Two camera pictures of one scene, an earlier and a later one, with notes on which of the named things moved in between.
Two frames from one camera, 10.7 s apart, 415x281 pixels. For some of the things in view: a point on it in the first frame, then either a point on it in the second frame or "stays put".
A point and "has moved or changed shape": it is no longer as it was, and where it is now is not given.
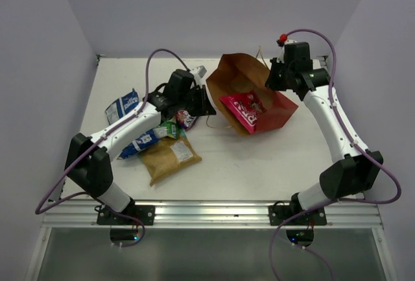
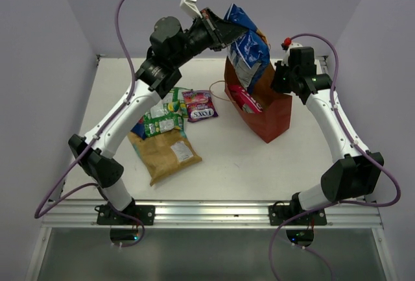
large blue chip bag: x=121 y=105 → x=249 y=54
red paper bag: x=237 y=73 has moved or changed shape
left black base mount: x=134 y=215 stays put
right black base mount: x=299 y=237 stays put
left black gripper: x=205 y=107 → x=225 y=32
